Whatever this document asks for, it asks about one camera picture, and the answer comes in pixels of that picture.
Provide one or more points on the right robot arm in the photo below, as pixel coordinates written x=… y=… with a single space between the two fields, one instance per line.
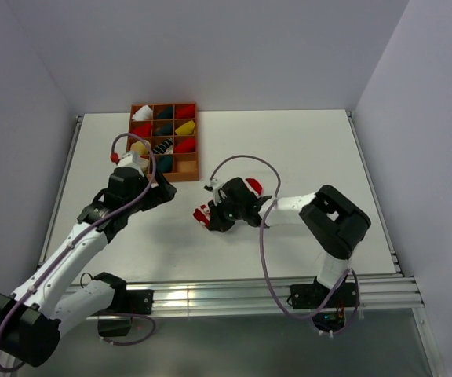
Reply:
x=336 y=223

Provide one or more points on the red rolled sock top right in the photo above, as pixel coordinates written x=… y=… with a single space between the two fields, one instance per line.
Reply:
x=185 y=111

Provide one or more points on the mustard rolled sock left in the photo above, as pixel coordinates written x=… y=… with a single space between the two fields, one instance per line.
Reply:
x=142 y=148

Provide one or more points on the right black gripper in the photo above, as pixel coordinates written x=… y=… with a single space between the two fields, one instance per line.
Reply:
x=216 y=221

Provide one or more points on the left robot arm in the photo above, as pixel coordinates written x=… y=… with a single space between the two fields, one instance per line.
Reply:
x=38 y=313

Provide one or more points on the yellow rolled sock right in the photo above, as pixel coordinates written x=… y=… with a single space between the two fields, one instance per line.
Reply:
x=185 y=129

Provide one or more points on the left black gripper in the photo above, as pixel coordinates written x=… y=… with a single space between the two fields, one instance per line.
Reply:
x=162 y=192

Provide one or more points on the red rolled sock lower right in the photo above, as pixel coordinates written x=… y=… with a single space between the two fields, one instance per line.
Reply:
x=187 y=145

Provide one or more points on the dark green reindeer sock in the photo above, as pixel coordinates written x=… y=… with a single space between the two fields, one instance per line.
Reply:
x=165 y=164

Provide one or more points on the red rolled sock left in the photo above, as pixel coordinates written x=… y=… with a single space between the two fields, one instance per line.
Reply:
x=143 y=130

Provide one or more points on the wooden compartment organizer tray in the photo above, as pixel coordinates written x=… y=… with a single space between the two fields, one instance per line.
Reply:
x=185 y=165

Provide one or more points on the aluminium frame rail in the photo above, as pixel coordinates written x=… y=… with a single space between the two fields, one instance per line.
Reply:
x=252 y=297

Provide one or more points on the red white striped santa sock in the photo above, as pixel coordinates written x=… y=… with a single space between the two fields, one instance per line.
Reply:
x=202 y=214

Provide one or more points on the dark teal rolled sock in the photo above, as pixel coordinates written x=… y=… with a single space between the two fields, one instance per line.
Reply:
x=163 y=129
x=165 y=113

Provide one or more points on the dark teal rolled sock middle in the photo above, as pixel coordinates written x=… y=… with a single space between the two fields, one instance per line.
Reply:
x=163 y=129

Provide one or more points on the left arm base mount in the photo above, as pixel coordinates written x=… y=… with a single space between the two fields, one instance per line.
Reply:
x=118 y=320

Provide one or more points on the black white striped rolled sock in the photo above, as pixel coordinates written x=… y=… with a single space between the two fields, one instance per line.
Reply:
x=163 y=147

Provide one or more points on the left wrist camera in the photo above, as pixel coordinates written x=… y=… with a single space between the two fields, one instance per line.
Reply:
x=129 y=159

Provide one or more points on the red rolled sock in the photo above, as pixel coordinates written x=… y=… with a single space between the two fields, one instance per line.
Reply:
x=143 y=130
x=187 y=145
x=185 y=111

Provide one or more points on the beige red sock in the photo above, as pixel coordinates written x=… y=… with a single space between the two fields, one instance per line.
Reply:
x=144 y=165

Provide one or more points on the dark teal rolled sock top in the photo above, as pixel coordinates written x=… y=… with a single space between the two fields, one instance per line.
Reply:
x=165 y=113

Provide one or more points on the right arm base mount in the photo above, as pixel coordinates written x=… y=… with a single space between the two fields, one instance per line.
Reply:
x=310 y=296

